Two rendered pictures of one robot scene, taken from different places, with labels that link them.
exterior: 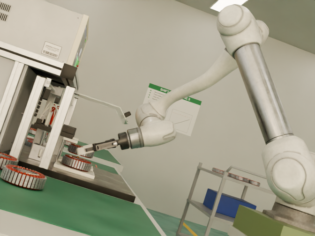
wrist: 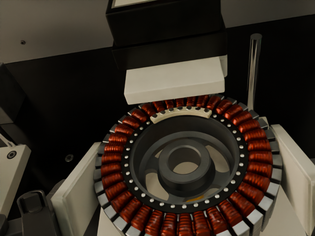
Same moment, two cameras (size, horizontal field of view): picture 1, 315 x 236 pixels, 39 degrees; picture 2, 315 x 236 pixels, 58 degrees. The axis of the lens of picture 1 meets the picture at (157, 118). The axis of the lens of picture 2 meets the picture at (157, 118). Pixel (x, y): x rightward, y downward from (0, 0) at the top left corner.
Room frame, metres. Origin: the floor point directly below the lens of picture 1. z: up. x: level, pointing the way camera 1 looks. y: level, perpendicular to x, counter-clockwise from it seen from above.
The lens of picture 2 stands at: (1.94, 0.17, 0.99)
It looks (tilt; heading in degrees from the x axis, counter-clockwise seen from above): 47 degrees down; 110
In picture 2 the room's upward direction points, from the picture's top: 16 degrees counter-clockwise
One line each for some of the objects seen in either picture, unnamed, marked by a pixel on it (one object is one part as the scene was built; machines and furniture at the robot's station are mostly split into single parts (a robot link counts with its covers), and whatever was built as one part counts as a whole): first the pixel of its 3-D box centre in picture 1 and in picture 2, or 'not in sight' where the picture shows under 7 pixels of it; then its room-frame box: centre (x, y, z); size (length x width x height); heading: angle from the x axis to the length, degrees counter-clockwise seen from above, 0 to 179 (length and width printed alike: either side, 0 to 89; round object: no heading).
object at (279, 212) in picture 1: (290, 215); not in sight; (1.69, -0.59, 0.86); 0.22 x 0.18 x 0.06; 179
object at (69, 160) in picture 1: (76, 163); not in sight; (1.68, 0.23, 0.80); 0.11 x 0.11 x 0.04
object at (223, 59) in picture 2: not in sight; (221, 66); (1.94, 0.41, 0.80); 0.01 x 0.01 x 0.03; 9
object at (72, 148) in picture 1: (81, 151); (184, 166); (1.92, 0.27, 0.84); 0.11 x 0.11 x 0.04
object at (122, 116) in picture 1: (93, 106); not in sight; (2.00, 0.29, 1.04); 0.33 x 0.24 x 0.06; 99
